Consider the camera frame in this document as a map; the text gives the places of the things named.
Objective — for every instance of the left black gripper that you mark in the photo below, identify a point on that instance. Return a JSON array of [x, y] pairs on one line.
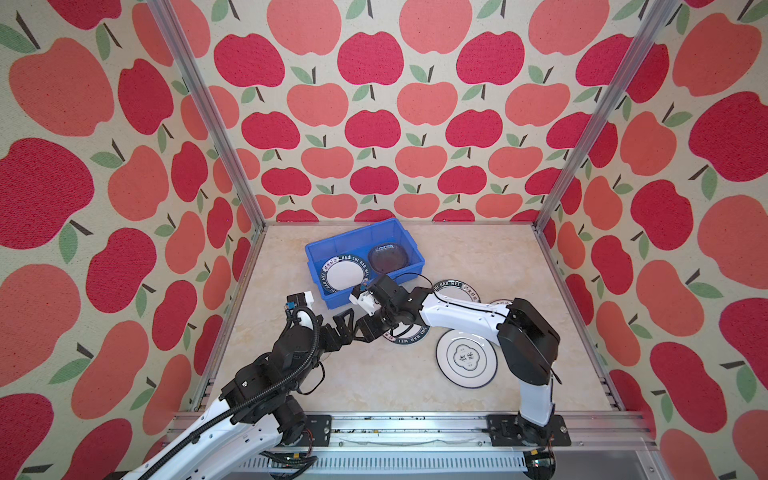
[[346, 337]]

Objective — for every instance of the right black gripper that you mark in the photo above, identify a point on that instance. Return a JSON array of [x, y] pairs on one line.
[[364, 329]]

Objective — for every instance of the clear glass plate top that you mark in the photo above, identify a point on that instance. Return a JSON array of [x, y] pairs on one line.
[[388, 257]]

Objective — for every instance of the blue plastic bin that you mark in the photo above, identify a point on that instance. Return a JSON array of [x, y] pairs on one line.
[[359, 242]]

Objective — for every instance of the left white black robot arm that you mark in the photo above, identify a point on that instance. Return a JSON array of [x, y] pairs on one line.
[[257, 413]]

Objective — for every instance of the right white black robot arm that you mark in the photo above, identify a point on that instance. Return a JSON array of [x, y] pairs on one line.
[[530, 345]]

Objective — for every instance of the white plate black pattern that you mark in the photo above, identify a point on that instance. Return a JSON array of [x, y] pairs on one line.
[[466, 360]]

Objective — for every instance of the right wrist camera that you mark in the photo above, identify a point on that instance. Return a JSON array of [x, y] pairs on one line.
[[364, 299]]

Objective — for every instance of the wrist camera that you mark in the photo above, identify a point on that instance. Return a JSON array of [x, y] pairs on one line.
[[364, 299], [301, 299]]

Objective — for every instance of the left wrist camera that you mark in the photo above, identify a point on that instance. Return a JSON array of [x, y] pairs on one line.
[[301, 299]]

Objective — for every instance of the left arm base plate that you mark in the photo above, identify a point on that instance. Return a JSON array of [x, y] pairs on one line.
[[317, 432]]

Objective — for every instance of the aluminium front rail frame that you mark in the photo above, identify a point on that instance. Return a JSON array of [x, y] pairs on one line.
[[388, 445]]

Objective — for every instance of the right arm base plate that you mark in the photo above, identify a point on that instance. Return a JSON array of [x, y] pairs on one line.
[[514, 431]]

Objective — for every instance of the left aluminium corner post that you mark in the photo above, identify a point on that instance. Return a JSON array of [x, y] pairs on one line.
[[170, 27]]

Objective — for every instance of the aluminium corner post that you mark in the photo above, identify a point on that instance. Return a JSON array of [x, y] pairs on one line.
[[654, 22], [170, 27]]

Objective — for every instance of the right aluminium corner post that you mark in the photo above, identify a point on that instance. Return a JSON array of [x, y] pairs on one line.
[[654, 22]]

